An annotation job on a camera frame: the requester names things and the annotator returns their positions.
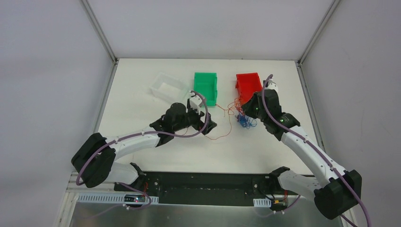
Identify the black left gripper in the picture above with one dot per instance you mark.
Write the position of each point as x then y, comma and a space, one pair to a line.
200, 119

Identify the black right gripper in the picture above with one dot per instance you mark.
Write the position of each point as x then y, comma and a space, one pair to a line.
248, 108

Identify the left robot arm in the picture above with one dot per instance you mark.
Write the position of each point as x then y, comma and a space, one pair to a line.
96, 160

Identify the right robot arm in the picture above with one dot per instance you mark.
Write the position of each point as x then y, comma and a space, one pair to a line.
333, 189

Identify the red plastic bin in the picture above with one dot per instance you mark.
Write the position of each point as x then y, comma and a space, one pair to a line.
247, 84

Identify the clear plastic bin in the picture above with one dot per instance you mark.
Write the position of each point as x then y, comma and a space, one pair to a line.
169, 88

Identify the green plastic bin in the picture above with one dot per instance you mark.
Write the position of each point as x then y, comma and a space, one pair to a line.
205, 83

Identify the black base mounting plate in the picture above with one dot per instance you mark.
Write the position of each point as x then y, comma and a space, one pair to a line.
207, 188

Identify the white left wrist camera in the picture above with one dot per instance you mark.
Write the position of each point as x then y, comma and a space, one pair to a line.
196, 102

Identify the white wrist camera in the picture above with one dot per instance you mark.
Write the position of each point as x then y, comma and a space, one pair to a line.
196, 102
270, 85

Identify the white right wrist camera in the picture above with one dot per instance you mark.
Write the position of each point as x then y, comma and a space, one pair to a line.
270, 85

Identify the right aluminium frame post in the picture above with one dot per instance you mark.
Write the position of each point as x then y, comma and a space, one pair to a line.
323, 23

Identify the aluminium frame post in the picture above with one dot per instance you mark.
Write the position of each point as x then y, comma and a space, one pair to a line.
323, 23
98, 30

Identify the right white cable duct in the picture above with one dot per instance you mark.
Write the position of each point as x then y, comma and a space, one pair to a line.
263, 203

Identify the white cable duct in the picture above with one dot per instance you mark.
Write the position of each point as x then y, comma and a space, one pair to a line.
263, 203
116, 198

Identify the left white cable duct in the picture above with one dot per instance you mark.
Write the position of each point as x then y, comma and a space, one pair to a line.
116, 198

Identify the left aluminium frame post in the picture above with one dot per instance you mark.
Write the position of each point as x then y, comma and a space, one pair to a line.
98, 30

